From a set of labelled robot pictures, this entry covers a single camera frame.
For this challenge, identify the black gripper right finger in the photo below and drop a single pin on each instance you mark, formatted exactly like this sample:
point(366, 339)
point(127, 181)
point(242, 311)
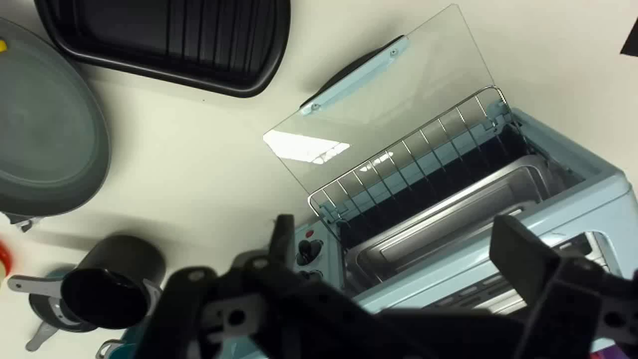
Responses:
point(531, 265)

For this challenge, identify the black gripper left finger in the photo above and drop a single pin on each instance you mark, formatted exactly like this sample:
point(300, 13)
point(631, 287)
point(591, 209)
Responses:
point(192, 305)

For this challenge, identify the light blue toaster oven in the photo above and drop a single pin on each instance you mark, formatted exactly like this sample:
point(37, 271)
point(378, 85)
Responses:
point(599, 199)

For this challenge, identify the metal oven tray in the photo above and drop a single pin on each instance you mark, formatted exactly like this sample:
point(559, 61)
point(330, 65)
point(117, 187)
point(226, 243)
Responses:
point(452, 211)

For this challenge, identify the black ribbed tray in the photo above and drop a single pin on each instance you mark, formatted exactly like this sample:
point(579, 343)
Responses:
point(166, 31)

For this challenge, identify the teal pot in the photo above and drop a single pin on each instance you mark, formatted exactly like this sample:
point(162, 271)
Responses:
point(123, 349)

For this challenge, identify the black pot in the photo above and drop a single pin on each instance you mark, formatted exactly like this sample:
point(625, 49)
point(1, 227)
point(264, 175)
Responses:
point(113, 285)

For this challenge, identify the gray plate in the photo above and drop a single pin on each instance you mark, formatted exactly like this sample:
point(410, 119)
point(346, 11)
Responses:
point(41, 119)

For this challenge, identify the yellow toy fry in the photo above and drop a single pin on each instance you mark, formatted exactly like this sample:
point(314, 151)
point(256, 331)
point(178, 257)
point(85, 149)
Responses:
point(3, 45)

